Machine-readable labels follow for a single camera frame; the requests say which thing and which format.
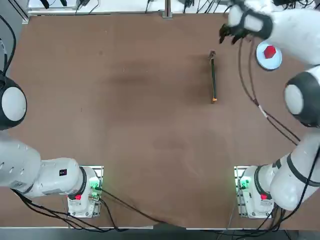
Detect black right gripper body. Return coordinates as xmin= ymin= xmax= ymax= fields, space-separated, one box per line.
xmin=221 ymin=23 xmax=248 ymax=39

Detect green handled claw hammer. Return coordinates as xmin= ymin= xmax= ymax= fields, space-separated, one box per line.
xmin=208 ymin=50 xmax=219 ymax=105

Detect red wooden cube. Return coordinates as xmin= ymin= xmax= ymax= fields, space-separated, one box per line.
xmin=264 ymin=45 xmax=277 ymax=60

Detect light blue round plate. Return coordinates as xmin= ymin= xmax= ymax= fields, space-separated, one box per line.
xmin=255 ymin=40 xmax=283 ymax=72

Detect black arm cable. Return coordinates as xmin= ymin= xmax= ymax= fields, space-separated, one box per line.
xmin=238 ymin=38 xmax=300 ymax=146
xmin=248 ymin=37 xmax=302 ymax=142

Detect aluminium profile post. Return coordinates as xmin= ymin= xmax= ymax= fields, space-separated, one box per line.
xmin=161 ymin=0 xmax=174 ymax=19

